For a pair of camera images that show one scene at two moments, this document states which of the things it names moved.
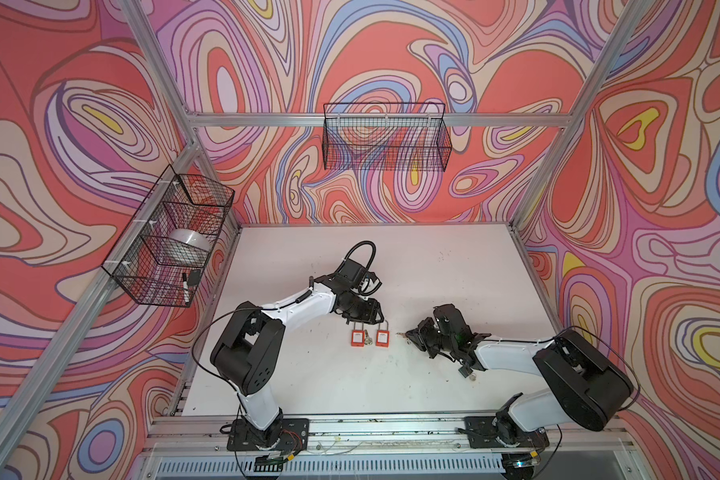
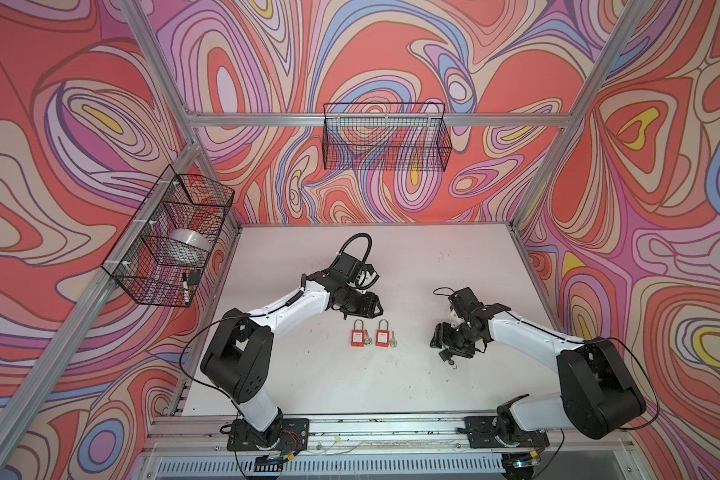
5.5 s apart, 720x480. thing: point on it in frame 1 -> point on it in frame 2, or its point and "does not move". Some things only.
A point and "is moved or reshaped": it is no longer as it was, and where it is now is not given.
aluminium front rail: x=356 y=435 does not move
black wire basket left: x=164 y=252 does not move
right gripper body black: x=430 y=339 -> x=457 y=339
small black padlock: x=465 y=371 is moved or reshaped
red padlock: x=358 y=336 does not move
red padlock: x=383 y=337 does not move
